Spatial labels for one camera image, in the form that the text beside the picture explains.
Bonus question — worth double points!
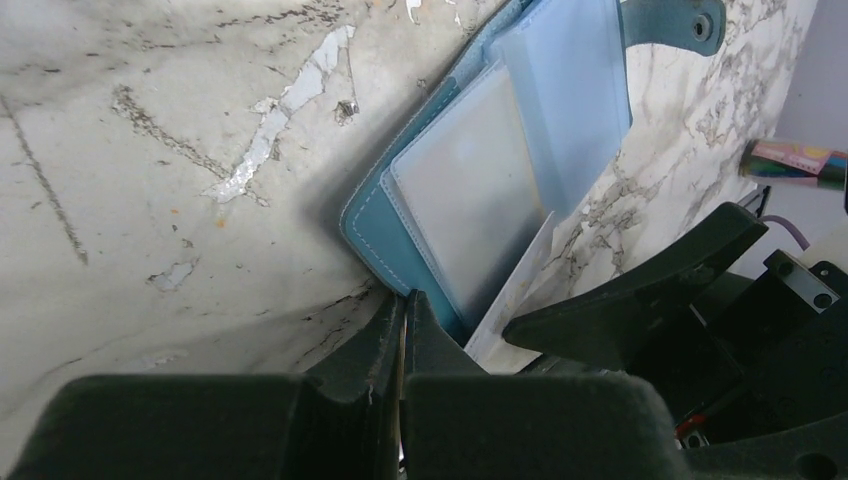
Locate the blue leather card holder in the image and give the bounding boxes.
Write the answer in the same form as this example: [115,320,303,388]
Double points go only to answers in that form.
[340,1,726,344]

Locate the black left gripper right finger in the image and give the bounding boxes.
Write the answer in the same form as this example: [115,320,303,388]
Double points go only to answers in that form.
[401,290,689,479]

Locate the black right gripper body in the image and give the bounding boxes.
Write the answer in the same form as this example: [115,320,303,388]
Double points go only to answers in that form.
[629,251,847,479]

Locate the pink capped iridescent bottle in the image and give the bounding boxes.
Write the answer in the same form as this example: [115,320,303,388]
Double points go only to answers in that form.
[738,138,847,191]

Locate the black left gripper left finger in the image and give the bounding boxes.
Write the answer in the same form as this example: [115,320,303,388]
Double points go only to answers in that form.
[10,295,405,479]

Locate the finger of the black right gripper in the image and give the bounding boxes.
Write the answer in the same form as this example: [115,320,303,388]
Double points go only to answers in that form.
[502,202,768,370]

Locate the silver VIP card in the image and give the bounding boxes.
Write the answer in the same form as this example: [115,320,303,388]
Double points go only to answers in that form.
[464,212,556,364]

